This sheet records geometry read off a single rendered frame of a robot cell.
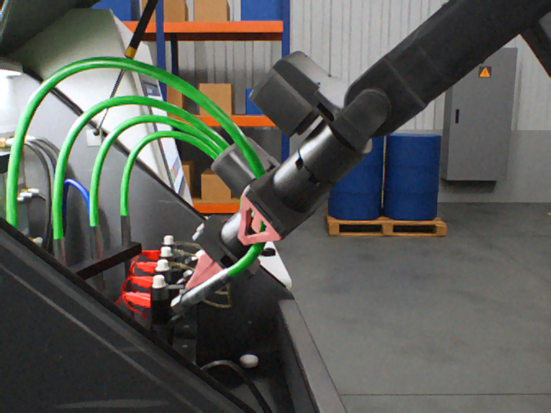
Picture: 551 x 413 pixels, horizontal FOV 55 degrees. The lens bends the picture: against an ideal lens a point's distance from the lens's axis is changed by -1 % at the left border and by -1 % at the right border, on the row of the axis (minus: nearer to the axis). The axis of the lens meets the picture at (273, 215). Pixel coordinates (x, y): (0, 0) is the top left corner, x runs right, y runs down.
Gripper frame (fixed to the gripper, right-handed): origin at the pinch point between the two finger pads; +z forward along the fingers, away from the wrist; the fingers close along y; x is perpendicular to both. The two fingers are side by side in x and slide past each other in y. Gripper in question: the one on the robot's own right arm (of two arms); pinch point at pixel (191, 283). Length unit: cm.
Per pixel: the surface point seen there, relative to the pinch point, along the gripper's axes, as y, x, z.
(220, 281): -1.8, 11.4, -8.5
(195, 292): -0.6, 10.9, -4.7
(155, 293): 2.8, 2.4, 4.0
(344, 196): -70, -475, 36
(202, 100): 15.0, 10.7, -22.9
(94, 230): 17.6, -10.6, 10.7
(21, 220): 30.2, -17.5, 23.8
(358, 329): -103, -233, 56
